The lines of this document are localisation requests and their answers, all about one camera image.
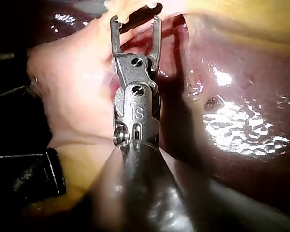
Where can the left arm instrument jaw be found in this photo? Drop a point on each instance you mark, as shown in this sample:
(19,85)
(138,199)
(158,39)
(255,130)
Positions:
(141,16)

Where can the right arm instrument jaw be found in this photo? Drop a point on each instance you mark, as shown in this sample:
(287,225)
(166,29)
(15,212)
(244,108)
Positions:
(156,48)
(115,41)

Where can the right arm instrument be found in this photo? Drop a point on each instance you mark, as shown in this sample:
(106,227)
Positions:
(135,111)

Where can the gallbladder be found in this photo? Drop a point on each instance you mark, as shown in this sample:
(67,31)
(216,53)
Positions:
(244,17)

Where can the dark right arm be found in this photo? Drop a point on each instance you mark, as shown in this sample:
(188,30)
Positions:
(147,193)

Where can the pale fatty tissue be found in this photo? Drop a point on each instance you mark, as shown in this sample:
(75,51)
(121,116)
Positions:
(87,164)
(75,91)

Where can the dark red liver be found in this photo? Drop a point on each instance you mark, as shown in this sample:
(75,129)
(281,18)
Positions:
(232,72)

